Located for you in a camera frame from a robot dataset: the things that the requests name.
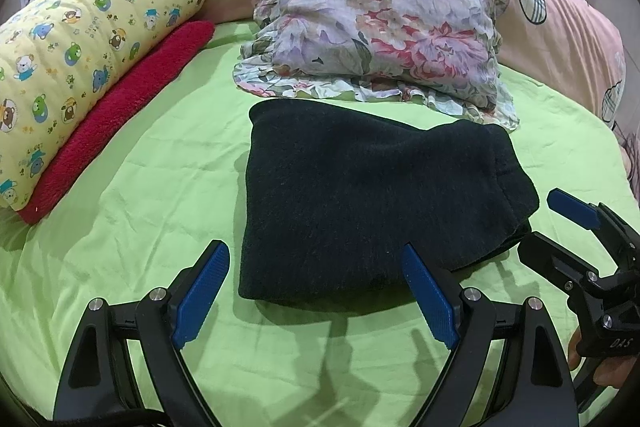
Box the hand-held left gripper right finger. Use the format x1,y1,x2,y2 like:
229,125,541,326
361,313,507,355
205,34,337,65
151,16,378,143
401,243,581,427

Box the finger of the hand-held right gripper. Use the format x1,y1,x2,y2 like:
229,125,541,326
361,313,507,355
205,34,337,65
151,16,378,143
517,231,603,299
547,188,640,260

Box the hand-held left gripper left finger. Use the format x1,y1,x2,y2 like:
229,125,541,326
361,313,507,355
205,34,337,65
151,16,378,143
52,239,231,427

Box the black pants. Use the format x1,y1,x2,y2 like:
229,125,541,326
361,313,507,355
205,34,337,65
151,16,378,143
237,99,541,308

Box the person's right hand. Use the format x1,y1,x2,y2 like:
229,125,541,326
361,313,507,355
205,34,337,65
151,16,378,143
567,327,633,390

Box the green bedsheet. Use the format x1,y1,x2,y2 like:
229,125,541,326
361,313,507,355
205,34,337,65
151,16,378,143
0,19,640,427

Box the red towel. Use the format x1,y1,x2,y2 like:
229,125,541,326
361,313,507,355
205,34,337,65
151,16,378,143
17,21,216,225

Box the floral ruffled pillow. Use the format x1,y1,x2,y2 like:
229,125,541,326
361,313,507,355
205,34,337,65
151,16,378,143
232,0,521,130

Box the yellow animal print pillow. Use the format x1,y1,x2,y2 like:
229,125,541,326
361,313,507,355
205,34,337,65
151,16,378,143
0,0,217,211

